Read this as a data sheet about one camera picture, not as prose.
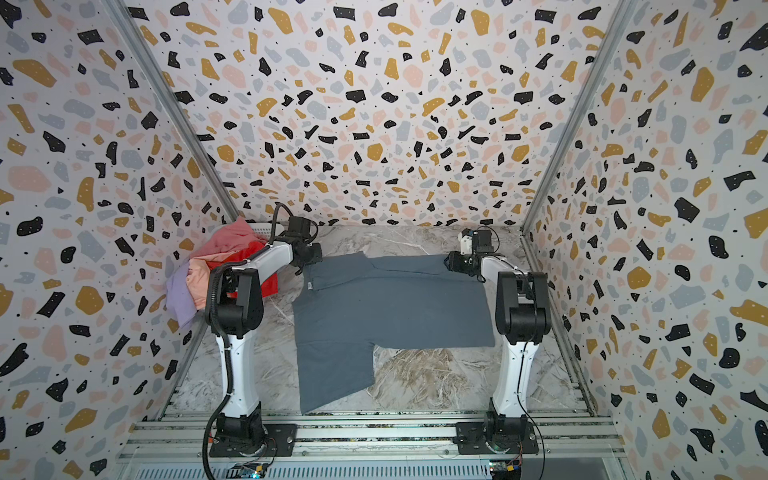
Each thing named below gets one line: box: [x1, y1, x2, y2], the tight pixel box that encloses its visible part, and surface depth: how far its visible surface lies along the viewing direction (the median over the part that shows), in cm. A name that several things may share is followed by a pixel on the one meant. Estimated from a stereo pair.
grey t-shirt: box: [292, 251, 495, 414], surface depth 97 cm
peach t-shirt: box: [186, 258, 211, 310], surface depth 86 cm
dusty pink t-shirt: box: [189, 216, 268, 257], surface depth 105 cm
